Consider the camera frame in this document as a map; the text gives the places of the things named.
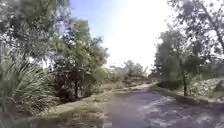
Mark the raised kerb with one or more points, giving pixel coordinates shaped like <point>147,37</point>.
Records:
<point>186,97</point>

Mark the group of leafy trees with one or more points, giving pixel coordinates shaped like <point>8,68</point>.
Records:
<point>76,56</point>

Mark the long-bladed grass bush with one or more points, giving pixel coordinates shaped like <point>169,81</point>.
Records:
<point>21,85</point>

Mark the distant trees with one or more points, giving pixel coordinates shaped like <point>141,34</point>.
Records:
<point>131,70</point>

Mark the low green ground cover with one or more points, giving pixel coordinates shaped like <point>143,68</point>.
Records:
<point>205,87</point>

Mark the slim-trunked tree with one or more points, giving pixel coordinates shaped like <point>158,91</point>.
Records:
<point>175,56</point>

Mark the dry grass verge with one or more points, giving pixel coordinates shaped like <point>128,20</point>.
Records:
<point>81,108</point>

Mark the grey path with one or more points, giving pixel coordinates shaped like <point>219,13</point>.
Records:
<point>141,113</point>

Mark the large overhanging tree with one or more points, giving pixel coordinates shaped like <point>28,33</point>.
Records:
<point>203,20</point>

